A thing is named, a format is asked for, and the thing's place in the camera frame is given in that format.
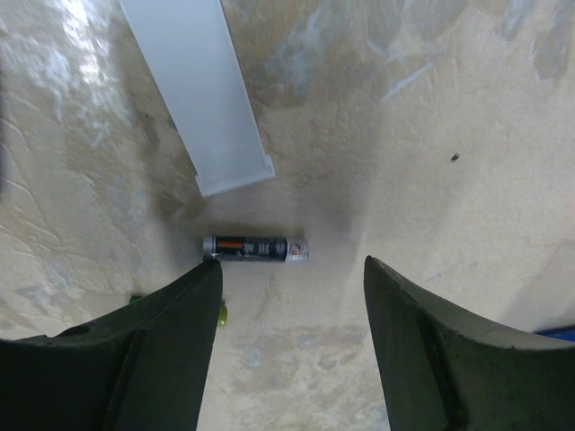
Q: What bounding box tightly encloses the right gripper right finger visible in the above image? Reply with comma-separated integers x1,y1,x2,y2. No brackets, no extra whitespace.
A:
364,257,574,430

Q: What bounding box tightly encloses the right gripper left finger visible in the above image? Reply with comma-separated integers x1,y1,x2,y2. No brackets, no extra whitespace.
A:
1,261,223,430

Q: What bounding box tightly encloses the black battery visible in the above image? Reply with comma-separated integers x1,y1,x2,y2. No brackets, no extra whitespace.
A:
202,235,310,263

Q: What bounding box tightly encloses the white battery cover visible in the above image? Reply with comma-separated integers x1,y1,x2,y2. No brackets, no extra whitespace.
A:
121,0,275,197

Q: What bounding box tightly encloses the green battery right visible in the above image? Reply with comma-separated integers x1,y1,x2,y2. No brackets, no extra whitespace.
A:
128,295,143,304

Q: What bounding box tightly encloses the green battery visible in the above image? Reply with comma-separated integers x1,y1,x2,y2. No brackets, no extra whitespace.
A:
128,295,143,304
217,301,228,327

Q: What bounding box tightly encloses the green battery left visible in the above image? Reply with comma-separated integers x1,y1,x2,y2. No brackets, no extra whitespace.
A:
217,301,228,327

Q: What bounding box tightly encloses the blue battery right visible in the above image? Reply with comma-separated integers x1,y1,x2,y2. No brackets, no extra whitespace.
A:
536,326,575,341

